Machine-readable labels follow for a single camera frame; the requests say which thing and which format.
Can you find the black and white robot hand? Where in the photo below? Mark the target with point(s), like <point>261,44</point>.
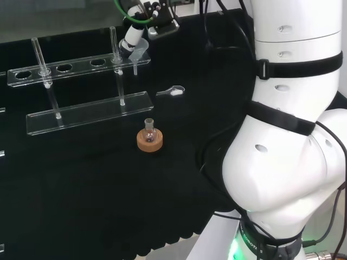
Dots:
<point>162,15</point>

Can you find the clear plastic funnel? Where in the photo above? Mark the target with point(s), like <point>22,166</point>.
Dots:
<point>139,51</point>

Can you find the glass weighing funnel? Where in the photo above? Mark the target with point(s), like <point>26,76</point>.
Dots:
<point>176,92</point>

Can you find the clear acrylic funnel stand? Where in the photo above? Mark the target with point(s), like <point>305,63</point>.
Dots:
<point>81,113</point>

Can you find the glass round-bottom flask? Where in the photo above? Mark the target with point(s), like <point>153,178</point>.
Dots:
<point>149,134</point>

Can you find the black bench cloth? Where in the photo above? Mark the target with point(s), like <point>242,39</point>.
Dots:
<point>81,189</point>

